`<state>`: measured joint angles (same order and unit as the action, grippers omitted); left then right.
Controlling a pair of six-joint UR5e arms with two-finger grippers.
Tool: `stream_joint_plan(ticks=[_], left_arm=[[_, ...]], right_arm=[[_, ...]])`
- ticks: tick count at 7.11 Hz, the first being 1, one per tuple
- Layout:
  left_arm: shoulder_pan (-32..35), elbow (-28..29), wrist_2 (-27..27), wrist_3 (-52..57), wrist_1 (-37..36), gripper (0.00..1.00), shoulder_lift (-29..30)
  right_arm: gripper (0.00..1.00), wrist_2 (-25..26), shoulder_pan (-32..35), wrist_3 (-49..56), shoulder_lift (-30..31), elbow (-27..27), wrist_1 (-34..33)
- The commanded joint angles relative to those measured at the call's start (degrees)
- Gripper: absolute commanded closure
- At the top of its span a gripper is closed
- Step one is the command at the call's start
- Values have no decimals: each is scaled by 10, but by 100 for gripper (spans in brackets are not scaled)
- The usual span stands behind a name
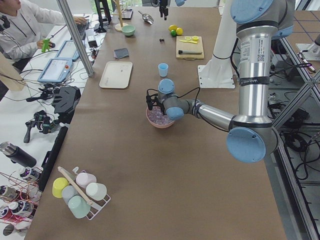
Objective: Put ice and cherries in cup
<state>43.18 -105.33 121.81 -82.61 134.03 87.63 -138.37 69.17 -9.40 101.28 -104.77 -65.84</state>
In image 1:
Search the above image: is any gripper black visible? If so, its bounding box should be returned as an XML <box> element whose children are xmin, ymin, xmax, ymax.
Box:
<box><xmin>159</xmin><ymin>0</ymin><xmax>168</xmax><ymax>21</ymax></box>
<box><xmin>154</xmin><ymin>98</ymin><xmax>165</xmax><ymax>114</ymax></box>

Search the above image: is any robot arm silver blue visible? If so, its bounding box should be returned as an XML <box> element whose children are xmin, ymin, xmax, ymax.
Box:
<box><xmin>146</xmin><ymin>0</ymin><xmax>295</xmax><ymax>163</ymax></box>
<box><xmin>150</xmin><ymin>0</ymin><xmax>185</xmax><ymax>21</ymax></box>

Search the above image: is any metal ice scoop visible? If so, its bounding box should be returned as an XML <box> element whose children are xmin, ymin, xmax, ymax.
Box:
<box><xmin>138</xmin><ymin>10</ymin><xmax>154</xmax><ymax>25</ymax></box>

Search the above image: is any blue plastic cup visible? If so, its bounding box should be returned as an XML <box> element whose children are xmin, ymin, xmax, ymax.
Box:
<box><xmin>158</xmin><ymin>62</ymin><xmax>169</xmax><ymax>78</ymax></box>

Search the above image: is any wooden cup tree stand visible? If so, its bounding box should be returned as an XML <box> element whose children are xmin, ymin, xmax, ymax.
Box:
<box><xmin>112</xmin><ymin>0</ymin><xmax>128</xmax><ymax>32</ymax></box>

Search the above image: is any pink plastic cup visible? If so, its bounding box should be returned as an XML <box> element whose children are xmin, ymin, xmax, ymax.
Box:
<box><xmin>75</xmin><ymin>172</ymin><xmax>97</xmax><ymax>189</ymax></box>

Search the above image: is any white plastic cup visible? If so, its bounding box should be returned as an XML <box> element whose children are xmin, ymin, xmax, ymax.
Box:
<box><xmin>85</xmin><ymin>182</ymin><xmax>107</xmax><ymax>201</ymax></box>

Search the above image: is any grey plastic cup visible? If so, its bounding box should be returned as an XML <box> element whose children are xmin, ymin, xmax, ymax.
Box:
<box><xmin>61</xmin><ymin>185</ymin><xmax>79</xmax><ymax>205</ymax></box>

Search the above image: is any yellow plastic cup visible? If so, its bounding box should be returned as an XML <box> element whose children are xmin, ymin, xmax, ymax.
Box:
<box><xmin>52</xmin><ymin>177</ymin><xmax>70</xmax><ymax>198</ymax></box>

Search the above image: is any mint plastic cup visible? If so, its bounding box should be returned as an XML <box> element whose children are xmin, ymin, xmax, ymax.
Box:
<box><xmin>68</xmin><ymin>195</ymin><xmax>91</xmax><ymax>219</ymax></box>

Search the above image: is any pink bowl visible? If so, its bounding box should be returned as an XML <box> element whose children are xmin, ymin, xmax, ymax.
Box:
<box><xmin>145</xmin><ymin>106</ymin><xmax>175</xmax><ymax>129</ymax></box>

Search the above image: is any yellow lemon far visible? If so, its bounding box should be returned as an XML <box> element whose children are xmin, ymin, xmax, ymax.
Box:
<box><xmin>168</xmin><ymin>24</ymin><xmax>178</xmax><ymax>32</ymax></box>

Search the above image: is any yellow lemon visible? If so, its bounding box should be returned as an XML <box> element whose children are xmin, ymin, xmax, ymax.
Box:
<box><xmin>168</xmin><ymin>24</ymin><xmax>178</xmax><ymax>32</ymax></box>
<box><xmin>175</xmin><ymin>27</ymin><xmax>184</xmax><ymax>36</ymax></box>

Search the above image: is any green lime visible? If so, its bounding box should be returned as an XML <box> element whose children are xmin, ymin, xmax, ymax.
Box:
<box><xmin>170</xmin><ymin>30</ymin><xmax>177</xmax><ymax>37</ymax></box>

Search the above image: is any yellow lemon near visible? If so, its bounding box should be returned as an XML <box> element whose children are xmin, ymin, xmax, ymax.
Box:
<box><xmin>175</xmin><ymin>27</ymin><xmax>184</xmax><ymax>36</ymax></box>

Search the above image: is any mint green bowl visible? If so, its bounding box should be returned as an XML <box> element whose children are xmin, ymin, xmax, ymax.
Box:
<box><xmin>121</xmin><ymin>24</ymin><xmax>136</xmax><ymax>37</ymax></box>

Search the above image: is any yellow plastic knife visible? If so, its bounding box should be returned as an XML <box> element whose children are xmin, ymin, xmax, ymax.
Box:
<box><xmin>178</xmin><ymin>39</ymin><xmax>198</xmax><ymax>44</ymax></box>

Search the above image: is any wooden cutting board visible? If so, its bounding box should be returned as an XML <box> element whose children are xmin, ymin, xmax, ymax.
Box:
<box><xmin>176</xmin><ymin>36</ymin><xmax>205</xmax><ymax>60</ymax></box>

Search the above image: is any cream rabbit tray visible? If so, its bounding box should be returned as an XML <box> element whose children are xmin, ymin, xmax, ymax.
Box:
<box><xmin>99</xmin><ymin>61</ymin><xmax>133</xmax><ymax>89</ymax></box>

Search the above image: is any grey folded cloth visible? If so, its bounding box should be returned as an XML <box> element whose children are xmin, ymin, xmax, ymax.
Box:
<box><xmin>113</xmin><ymin>48</ymin><xmax>129</xmax><ymax>59</ymax></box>

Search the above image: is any black keyboard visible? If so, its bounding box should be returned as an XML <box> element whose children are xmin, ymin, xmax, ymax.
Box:
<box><xmin>75</xmin><ymin>19</ymin><xmax>90</xmax><ymax>40</ymax></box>

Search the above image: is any teach pendant far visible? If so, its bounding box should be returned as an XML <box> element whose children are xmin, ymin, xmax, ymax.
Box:
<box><xmin>55</xmin><ymin>40</ymin><xmax>80</xmax><ymax>62</ymax></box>

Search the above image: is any teach pendant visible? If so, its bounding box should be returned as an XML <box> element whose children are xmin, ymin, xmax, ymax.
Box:
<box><xmin>37</xmin><ymin>57</ymin><xmax>73</xmax><ymax>84</ymax></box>
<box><xmin>55</xmin><ymin>40</ymin><xmax>80</xmax><ymax>62</ymax></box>

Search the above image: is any teach pendant near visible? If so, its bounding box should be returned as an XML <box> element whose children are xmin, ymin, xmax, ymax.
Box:
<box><xmin>37</xmin><ymin>57</ymin><xmax>73</xmax><ymax>84</ymax></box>

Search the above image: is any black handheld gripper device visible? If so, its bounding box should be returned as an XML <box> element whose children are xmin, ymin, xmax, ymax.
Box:
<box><xmin>23</xmin><ymin>110</ymin><xmax>60</xmax><ymax>143</ymax></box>

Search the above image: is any person in white hoodie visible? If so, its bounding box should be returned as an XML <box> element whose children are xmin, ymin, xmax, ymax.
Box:
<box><xmin>0</xmin><ymin>0</ymin><xmax>87</xmax><ymax>73</ymax></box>

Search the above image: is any black thermos bottle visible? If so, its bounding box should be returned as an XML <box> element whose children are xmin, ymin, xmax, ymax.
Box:
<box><xmin>0</xmin><ymin>141</ymin><xmax>37</xmax><ymax>168</ymax></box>

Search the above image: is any black handled knife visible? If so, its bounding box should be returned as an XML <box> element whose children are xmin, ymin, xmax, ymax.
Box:
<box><xmin>178</xmin><ymin>50</ymin><xmax>203</xmax><ymax>55</ymax></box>

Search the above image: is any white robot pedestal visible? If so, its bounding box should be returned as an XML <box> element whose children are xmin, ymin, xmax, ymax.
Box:
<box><xmin>198</xmin><ymin>0</ymin><xmax>237</xmax><ymax>89</ymax></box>

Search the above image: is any aluminium frame post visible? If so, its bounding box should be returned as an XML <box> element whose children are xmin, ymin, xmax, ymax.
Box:
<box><xmin>57</xmin><ymin>0</ymin><xmax>94</xmax><ymax>77</ymax></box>

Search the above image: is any white wire cup rack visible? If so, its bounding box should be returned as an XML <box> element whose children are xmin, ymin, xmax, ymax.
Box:
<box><xmin>57</xmin><ymin>166</ymin><xmax>111</xmax><ymax>220</ymax></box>

